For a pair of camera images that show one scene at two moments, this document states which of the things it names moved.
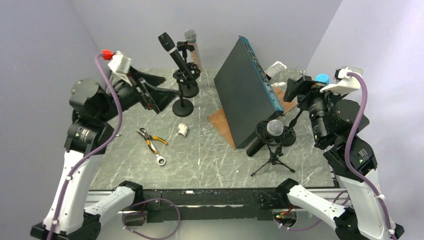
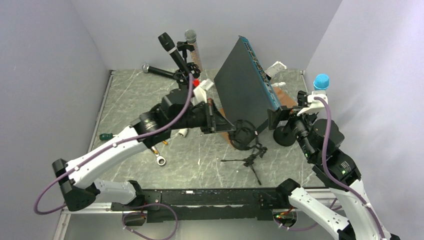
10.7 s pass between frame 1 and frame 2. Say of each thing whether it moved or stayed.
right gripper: moved
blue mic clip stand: stayed
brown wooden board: stayed
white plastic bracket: stayed
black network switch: stayed
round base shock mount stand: stayed
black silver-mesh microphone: moved
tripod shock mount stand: moved
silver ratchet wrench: stayed
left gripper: moved
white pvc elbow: stayed
